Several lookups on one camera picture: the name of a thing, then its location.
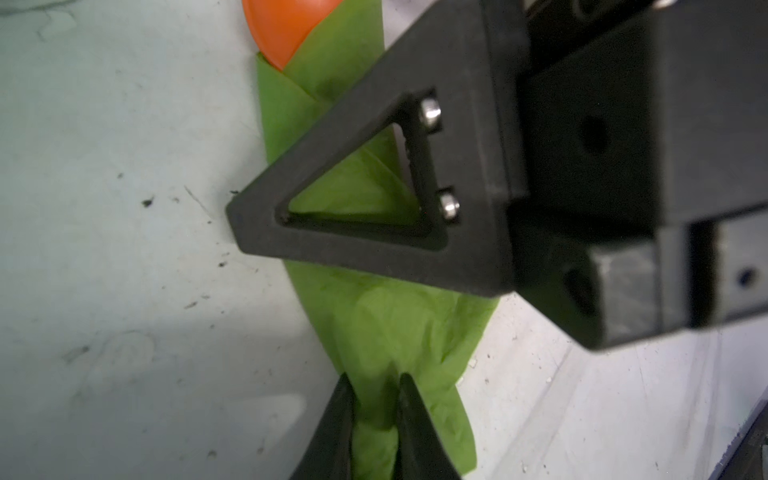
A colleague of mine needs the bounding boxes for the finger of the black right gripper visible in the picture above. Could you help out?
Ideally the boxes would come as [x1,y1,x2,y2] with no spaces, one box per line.
[226,1,530,297]

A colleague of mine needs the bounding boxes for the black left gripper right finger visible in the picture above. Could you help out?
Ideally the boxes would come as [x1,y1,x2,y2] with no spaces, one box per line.
[393,373,461,480]

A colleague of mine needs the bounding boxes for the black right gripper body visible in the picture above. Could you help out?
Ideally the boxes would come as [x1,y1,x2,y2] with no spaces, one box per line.
[511,1,767,350]

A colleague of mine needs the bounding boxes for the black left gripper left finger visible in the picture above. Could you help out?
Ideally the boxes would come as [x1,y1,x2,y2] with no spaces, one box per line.
[290,374,355,480]

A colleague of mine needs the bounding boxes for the green paper napkin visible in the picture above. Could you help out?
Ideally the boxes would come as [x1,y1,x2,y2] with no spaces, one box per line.
[256,1,497,479]

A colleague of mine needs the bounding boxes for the orange plastic spoon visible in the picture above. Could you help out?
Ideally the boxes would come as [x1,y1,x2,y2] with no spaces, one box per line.
[242,0,341,70]

